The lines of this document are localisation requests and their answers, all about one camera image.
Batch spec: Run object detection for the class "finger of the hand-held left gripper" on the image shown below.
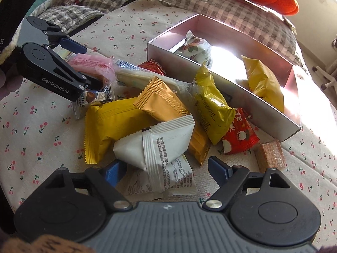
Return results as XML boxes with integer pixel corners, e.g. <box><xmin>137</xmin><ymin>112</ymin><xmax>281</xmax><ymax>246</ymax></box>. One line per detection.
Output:
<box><xmin>49</xmin><ymin>48</ymin><xmax>104</xmax><ymax>92</ymax></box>
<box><xmin>27</xmin><ymin>16</ymin><xmax>88</xmax><ymax>55</ymax></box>

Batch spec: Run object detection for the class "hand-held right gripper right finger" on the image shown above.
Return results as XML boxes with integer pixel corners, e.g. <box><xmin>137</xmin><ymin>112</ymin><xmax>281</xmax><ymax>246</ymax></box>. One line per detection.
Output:
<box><xmin>201</xmin><ymin>156</ymin><xmax>289</xmax><ymax>212</ymax></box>

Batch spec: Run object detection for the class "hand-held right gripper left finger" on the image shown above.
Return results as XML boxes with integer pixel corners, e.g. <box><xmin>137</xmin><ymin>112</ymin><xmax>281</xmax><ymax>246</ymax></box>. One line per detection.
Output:
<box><xmin>51</xmin><ymin>160</ymin><xmax>132</xmax><ymax>212</ymax></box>

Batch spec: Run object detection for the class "blue white candy packet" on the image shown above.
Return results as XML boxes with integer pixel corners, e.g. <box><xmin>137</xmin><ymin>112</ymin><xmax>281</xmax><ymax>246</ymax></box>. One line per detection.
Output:
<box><xmin>72</xmin><ymin>83</ymin><xmax>114</xmax><ymax>120</ymax></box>

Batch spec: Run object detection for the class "red apple print snack packet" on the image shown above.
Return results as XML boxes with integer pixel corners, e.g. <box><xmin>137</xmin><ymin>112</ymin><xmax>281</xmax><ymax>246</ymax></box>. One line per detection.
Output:
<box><xmin>222</xmin><ymin>108</ymin><xmax>260</xmax><ymax>155</ymax></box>

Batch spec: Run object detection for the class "large yellow snack packet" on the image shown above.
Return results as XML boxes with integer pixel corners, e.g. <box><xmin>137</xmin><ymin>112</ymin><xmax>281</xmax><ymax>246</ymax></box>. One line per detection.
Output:
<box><xmin>84</xmin><ymin>97</ymin><xmax>158</xmax><ymax>165</ymax></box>

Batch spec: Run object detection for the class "white snack packet black text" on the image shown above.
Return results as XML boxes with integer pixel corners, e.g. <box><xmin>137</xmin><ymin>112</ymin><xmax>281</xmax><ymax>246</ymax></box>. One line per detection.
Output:
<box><xmin>113</xmin><ymin>114</ymin><xmax>197</xmax><ymax>197</ymax></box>

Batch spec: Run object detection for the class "brown wafer cube packet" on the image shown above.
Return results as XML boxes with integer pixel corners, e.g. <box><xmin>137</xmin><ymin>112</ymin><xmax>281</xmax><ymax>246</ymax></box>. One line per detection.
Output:
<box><xmin>254</xmin><ymin>140</ymin><xmax>286</xmax><ymax>174</ymax></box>

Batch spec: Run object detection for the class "yellow packet with dark print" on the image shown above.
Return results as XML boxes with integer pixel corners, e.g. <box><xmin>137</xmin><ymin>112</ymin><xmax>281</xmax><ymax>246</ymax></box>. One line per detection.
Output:
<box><xmin>193</xmin><ymin>63</ymin><xmax>235</xmax><ymax>146</ymax></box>

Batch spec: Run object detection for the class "gold snack packet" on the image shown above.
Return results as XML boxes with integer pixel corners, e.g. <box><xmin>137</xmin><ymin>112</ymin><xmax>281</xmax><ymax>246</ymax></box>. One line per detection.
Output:
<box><xmin>134</xmin><ymin>76</ymin><xmax>196</xmax><ymax>124</ymax></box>

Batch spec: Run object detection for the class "silver cardboard box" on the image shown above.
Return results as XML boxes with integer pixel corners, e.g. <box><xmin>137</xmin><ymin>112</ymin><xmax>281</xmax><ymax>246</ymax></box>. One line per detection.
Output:
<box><xmin>147</xmin><ymin>13</ymin><xmax>302</xmax><ymax>143</ymax></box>

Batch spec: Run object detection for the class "puffy yellow snack packet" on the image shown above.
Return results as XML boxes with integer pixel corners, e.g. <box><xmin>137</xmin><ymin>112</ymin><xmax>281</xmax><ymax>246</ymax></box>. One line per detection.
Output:
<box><xmin>241</xmin><ymin>55</ymin><xmax>285</xmax><ymax>114</ymax></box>

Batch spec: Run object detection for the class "white fruit print snack packet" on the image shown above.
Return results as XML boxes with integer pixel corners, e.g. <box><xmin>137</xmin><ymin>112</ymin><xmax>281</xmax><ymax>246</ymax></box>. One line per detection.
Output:
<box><xmin>176</xmin><ymin>30</ymin><xmax>214</xmax><ymax>69</ymax></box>

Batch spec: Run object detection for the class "person's right forearm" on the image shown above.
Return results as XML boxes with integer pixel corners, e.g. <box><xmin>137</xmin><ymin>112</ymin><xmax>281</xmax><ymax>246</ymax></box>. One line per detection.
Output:
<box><xmin>0</xmin><ymin>236</ymin><xmax>95</xmax><ymax>253</ymax></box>

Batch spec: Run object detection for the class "person's left hand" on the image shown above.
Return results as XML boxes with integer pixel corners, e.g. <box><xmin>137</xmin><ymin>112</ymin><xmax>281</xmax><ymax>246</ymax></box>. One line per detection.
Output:
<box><xmin>0</xmin><ymin>67</ymin><xmax>24</xmax><ymax>101</ymax></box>

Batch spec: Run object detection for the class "pink snack packet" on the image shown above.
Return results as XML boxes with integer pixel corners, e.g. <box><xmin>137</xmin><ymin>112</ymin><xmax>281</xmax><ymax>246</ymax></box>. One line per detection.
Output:
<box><xmin>67</xmin><ymin>53</ymin><xmax>116</xmax><ymax>85</ymax></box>

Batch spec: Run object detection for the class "teal cushion white print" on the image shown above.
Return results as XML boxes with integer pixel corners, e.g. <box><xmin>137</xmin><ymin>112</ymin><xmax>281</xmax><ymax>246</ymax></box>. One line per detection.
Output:
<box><xmin>28</xmin><ymin>0</ymin><xmax>64</xmax><ymax>17</ymax></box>

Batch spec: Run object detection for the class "grey checked blanket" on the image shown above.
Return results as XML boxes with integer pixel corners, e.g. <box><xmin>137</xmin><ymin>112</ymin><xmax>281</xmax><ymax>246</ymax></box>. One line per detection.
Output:
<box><xmin>46</xmin><ymin>0</ymin><xmax>150</xmax><ymax>36</ymax></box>

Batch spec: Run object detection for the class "cream wafer clear packet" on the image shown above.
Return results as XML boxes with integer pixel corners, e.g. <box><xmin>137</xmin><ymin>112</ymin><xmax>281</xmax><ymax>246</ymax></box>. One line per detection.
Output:
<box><xmin>113</xmin><ymin>58</ymin><xmax>158</xmax><ymax>87</ymax></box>

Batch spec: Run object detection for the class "red crumpled snack packet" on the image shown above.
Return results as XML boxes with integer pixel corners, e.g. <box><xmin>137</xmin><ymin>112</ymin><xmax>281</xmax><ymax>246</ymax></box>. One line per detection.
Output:
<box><xmin>137</xmin><ymin>59</ymin><xmax>167</xmax><ymax>76</ymax></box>

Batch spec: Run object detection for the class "cherry print bed sheet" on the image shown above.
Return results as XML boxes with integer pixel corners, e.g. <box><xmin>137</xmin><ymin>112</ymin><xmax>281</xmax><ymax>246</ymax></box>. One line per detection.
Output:
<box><xmin>0</xmin><ymin>0</ymin><xmax>337</xmax><ymax>245</ymax></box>

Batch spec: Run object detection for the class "white office chair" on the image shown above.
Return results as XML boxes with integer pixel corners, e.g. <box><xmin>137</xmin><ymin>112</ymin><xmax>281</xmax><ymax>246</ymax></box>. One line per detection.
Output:
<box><xmin>313</xmin><ymin>33</ymin><xmax>337</xmax><ymax>91</ymax></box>

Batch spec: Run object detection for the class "grey checked pillow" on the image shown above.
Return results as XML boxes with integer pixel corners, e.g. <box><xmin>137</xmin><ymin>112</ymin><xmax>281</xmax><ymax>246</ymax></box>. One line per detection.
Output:
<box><xmin>143</xmin><ymin>0</ymin><xmax>308</xmax><ymax>71</ymax></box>

